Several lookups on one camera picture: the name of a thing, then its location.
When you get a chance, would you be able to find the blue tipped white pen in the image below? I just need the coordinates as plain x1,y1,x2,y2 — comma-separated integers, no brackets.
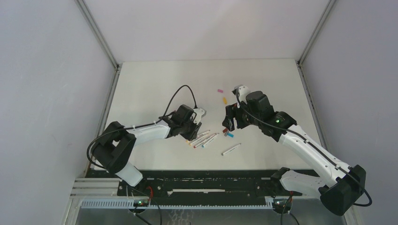
201,133,219,148

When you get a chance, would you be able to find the black left camera cable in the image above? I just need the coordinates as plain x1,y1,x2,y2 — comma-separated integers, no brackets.
86,84,199,170

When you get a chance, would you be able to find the grey tipped white pen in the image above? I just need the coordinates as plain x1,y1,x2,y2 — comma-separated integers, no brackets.
221,143,241,156

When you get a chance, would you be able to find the aluminium frame rail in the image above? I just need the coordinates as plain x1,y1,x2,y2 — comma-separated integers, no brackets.
74,0,122,174
295,0,358,225

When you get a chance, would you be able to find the red tipped white pen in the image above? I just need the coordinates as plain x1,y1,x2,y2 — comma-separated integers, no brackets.
193,133,217,148

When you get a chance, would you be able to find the white cable duct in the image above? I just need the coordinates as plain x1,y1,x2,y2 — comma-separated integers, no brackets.
80,198,281,210

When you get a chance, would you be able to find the yellow white pen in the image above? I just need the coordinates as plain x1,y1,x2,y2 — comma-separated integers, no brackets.
189,134,210,147

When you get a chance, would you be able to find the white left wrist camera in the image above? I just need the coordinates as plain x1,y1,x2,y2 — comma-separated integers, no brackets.
193,107,207,125

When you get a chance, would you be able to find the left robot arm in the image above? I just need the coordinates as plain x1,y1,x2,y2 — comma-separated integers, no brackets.
87,105,207,195

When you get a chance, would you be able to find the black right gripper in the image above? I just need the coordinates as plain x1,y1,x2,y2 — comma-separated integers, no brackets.
222,99,261,132

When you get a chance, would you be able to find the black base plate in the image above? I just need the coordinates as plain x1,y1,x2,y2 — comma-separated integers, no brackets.
116,169,290,207

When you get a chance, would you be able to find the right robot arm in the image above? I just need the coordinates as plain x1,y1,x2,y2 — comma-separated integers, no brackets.
222,85,373,216

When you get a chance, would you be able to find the right aluminium frame rail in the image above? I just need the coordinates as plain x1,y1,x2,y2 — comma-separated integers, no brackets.
295,0,358,225

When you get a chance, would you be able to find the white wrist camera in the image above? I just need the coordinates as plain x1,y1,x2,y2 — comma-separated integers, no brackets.
193,107,207,125
232,85,251,105

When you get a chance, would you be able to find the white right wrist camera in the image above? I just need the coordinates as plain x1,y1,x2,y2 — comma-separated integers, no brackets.
232,85,251,105

